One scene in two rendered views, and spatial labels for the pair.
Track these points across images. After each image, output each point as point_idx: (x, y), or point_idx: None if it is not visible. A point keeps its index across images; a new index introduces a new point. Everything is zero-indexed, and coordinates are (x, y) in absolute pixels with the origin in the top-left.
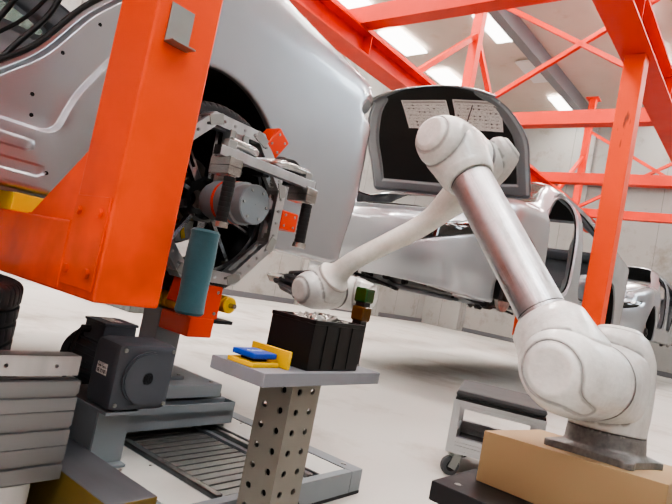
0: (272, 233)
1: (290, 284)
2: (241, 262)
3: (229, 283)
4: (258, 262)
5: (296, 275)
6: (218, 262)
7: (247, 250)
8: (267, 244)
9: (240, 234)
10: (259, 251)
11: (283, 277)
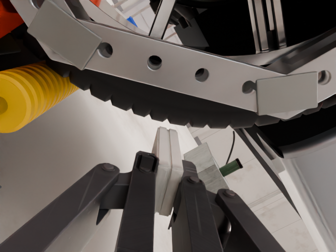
0: (327, 66)
1: (117, 243)
2: (149, 37)
3: (36, 30)
4: (195, 92)
5: (219, 242)
6: (134, 30)
7: (212, 53)
8: (277, 77)
9: (250, 49)
10: (231, 65)
11: (171, 183)
